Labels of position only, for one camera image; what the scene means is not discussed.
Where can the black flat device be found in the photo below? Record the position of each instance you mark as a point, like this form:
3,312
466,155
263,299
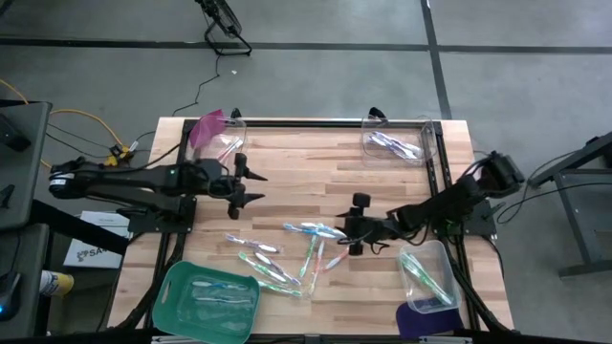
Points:
12,138

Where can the black table clamp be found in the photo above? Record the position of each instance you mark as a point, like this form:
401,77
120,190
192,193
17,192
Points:
378,113
235,113

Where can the black aluminium rig frame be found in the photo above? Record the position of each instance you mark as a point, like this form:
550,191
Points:
334,123

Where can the black computer mouse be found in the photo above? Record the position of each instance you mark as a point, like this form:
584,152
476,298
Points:
9,291

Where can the black desk beam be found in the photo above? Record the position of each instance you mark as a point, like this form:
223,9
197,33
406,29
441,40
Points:
76,227

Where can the yellow and white can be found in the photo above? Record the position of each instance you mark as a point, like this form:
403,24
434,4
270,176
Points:
57,283

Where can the blue toothbrush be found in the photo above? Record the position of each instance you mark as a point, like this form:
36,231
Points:
299,229
220,285
222,300
332,231

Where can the purple paper sheet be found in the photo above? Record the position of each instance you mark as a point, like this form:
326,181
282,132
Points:
421,325

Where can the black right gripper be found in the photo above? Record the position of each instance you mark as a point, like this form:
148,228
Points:
370,227

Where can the teal plastic basket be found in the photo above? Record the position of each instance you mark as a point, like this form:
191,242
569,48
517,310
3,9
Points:
210,327

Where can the pink paper sheet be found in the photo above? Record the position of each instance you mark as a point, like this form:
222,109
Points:
206,129

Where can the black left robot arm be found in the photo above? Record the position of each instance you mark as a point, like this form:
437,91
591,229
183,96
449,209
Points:
134,179

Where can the black floor fan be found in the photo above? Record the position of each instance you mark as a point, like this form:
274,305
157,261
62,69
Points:
222,16

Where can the green toothbrush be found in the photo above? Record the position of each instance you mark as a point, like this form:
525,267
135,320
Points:
425,279
260,266
308,253
282,289
412,270

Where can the black desk frame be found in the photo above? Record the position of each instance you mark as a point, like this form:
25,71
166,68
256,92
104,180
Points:
574,210

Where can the grey desk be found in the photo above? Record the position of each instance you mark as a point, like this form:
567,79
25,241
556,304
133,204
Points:
24,258
28,181

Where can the clear plastic bin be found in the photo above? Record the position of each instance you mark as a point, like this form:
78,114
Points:
430,138
236,129
447,258

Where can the white cardboard box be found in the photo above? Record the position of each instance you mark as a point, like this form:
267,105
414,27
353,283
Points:
95,253

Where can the yellow and black plug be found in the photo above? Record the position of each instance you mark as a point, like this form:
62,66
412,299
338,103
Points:
117,155

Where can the orange toothbrush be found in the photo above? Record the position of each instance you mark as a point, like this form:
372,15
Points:
316,267
225,154
231,148
336,259

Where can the purple toothbrush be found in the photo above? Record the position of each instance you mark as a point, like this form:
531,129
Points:
382,145
253,243
282,273
385,138
406,152

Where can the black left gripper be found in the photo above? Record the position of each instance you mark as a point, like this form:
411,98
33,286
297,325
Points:
228,184

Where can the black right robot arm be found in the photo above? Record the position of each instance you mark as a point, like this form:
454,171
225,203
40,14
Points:
454,198

